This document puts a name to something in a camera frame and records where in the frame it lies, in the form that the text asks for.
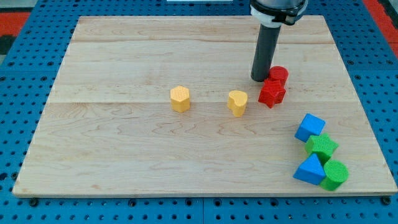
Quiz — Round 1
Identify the yellow heart block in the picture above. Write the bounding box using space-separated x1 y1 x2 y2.
227 90 248 117

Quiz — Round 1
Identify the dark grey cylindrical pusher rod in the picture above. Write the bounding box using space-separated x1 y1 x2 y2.
251 25 280 82

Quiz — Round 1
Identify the yellow hexagon block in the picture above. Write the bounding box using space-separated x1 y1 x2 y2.
170 86 190 113

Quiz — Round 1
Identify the green cylinder block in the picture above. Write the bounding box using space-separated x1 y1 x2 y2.
319 160 349 191

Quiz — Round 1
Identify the red cylinder block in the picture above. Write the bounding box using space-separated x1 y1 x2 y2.
268 66 289 86

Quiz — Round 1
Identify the blue triangle block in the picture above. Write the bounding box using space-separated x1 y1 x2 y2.
293 154 326 185

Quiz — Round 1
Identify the green star block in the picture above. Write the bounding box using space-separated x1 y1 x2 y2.
305 133 339 165

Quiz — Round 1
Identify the red star block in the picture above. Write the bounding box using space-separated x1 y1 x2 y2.
258 79 286 108

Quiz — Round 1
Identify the blue cube block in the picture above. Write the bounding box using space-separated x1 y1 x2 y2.
294 113 326 142

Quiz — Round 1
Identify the wooden board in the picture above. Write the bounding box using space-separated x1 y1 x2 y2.
12 16 397 198

